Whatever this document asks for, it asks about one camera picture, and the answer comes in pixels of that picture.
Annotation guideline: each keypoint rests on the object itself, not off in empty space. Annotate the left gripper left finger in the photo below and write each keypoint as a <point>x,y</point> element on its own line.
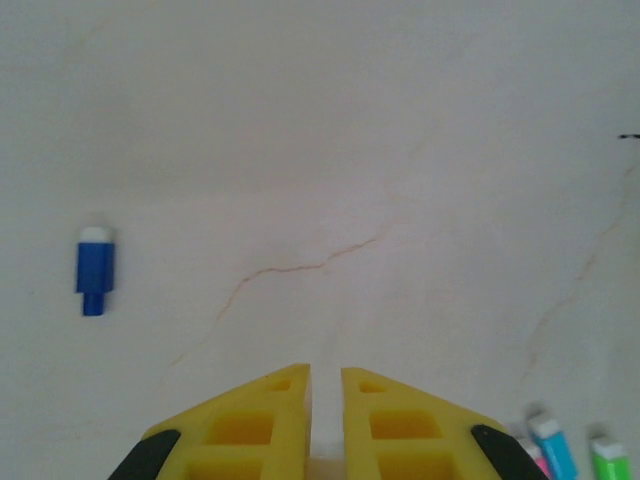
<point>240,435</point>

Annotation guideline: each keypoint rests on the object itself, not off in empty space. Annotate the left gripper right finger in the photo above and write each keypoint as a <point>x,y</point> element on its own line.
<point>400,435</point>

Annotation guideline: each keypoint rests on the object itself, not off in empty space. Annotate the thin pink pen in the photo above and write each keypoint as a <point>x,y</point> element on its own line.
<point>537,465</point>

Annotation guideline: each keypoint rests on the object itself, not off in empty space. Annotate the thin light blue pen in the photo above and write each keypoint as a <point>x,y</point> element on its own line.
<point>555,450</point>

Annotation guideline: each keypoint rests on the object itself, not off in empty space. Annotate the thin green pen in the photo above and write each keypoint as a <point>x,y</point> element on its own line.
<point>612,460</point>

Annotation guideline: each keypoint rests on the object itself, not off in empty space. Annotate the blue pen cap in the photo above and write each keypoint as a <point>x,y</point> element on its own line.
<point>95,265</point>

